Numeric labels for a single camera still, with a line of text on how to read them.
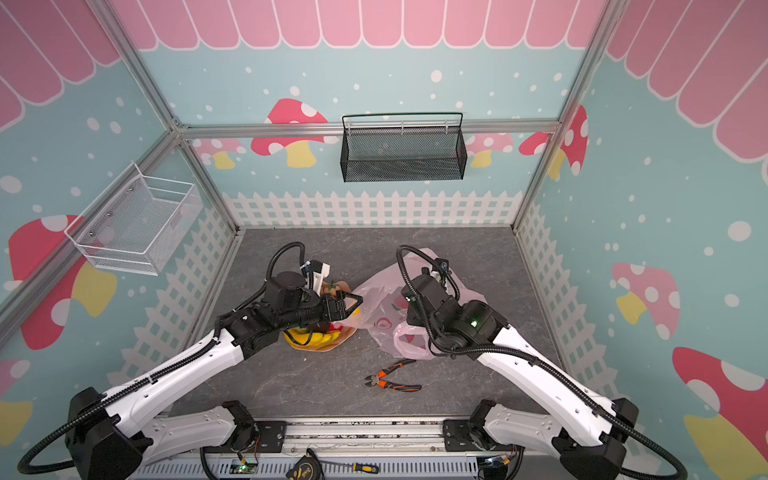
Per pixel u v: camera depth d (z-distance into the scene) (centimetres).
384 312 92
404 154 94
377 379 83
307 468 68
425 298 48
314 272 64
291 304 58
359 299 71
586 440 38
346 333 89
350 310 68
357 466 70
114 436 39
